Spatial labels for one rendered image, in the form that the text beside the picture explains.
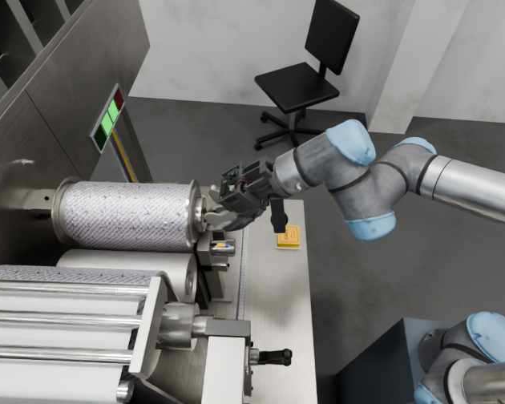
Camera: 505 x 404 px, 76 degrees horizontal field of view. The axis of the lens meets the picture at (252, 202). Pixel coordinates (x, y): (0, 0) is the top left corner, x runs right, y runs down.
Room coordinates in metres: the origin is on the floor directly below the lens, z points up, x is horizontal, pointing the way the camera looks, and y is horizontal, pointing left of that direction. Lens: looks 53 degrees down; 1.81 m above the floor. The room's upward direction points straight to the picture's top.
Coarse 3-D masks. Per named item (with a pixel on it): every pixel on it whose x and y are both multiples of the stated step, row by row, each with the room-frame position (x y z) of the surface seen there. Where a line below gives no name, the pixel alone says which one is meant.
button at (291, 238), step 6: (288, 228) 0.56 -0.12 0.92; (294, 228) 0.56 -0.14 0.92; (282, 234) 0.54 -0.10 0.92; (288, 234) 0.54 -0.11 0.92; (294, 234) 0.54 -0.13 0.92; (282, 240) 0.51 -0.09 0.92; (288, 240) 0.51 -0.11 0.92; (294, 240) 0.51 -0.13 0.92; (282, 246) 0.50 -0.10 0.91; (288, 246) 0.50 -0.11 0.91; (294, 246) 0.50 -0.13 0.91
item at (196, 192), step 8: (72, 184) 0.43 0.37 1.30; (64, 192) 0.40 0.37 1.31; (192, 192) 0.40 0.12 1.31; (64, 200) 0.38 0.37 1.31; (192, 200) 0.38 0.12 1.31; (64, 208) 0.37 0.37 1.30; (192, 208) 0.37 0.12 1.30; (64, 216) 0.35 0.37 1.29; (192, 216) 0.36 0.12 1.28; (64, 224) 0.35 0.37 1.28; (192, 224) 0.35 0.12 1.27; (192, 232) 0.34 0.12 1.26; (192, 240) 0.33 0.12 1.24
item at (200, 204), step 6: (198, 198) 0.41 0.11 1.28; (204, 198) 0.41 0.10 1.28; (198, 204) 0.39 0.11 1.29; (204, 204) 0.40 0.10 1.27; (198, 210) 0.37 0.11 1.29; (204, 210) 0.39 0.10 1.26; (198, 216) 0.36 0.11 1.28; (198, 222) 0.35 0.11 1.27; (204, 222) 0.38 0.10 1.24; (198, 228) 0.35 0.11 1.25; (204, 228) 0.37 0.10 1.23
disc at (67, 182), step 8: (72, 176) 0.45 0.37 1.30; (64, 184) 0.41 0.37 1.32; (56, 192) 0.39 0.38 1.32; (56, 200) 0.37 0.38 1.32; (56, 208) 0.36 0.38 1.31; (56, 216) 0.35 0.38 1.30; (56, 224) 0.34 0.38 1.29; (56, 232) 0.33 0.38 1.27; (64, 232) 0.34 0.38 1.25; (64, 240) 0.33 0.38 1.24; (72, 240) 0.34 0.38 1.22
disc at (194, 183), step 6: (192, 180) 0.43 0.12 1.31; (192, 186) 0.41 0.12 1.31; (198, 186) 0.45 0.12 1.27; (186, 204) 0.36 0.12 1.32; (186, 210) 0.35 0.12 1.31; (186, 216) 0.34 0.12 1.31; (186, 222) 0.33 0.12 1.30; (186, 228) 0.33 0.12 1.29; (186, 234) 0.32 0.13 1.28; (186, 240) 0.32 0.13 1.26; (192, 246) 0.33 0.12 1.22
